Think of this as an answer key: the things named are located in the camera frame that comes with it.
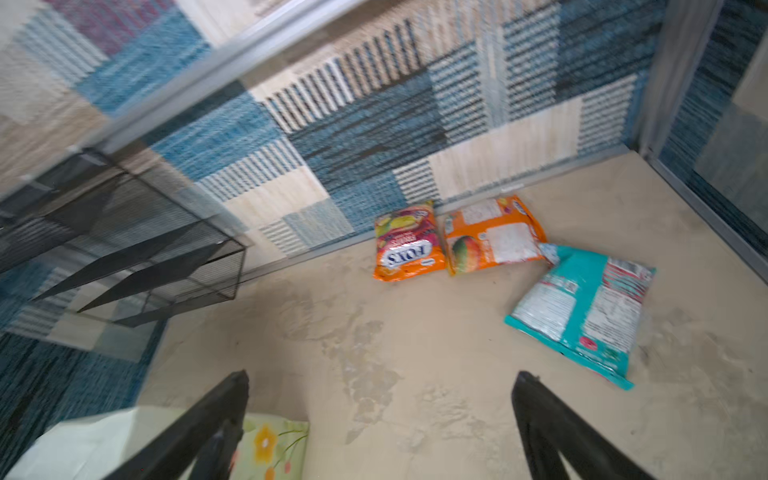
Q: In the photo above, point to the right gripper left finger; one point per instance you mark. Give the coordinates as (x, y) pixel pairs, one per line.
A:
(202, 441)

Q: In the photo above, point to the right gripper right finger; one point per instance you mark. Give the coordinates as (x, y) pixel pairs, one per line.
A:
(552, 434)

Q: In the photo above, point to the teal white snack packet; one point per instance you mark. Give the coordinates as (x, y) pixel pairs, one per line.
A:
(587, 307)

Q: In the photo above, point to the orange snack bag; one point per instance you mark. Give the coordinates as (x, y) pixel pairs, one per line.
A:
(491, 233)

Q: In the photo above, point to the orange Fox's candy bag back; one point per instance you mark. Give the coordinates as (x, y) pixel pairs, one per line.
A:
(408, 244)

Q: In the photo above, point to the black wire mesh shelf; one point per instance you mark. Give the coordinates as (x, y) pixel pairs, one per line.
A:
(95, 240)

